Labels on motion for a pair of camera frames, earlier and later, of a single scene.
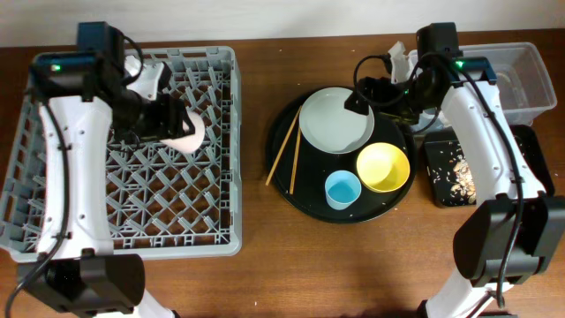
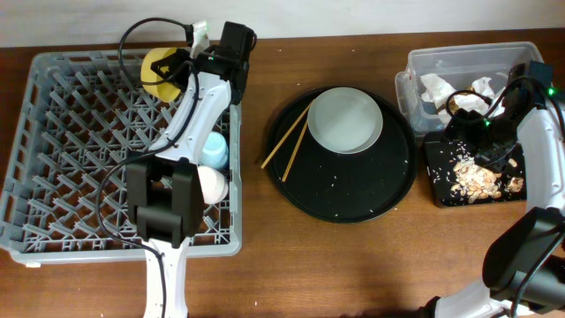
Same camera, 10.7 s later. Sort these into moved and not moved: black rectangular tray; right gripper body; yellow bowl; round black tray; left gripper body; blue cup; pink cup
Moved: right gripper body; yellow bowl; blue cup; pink cup; left gripper body
Not moved: black rectangular tray; round black tray
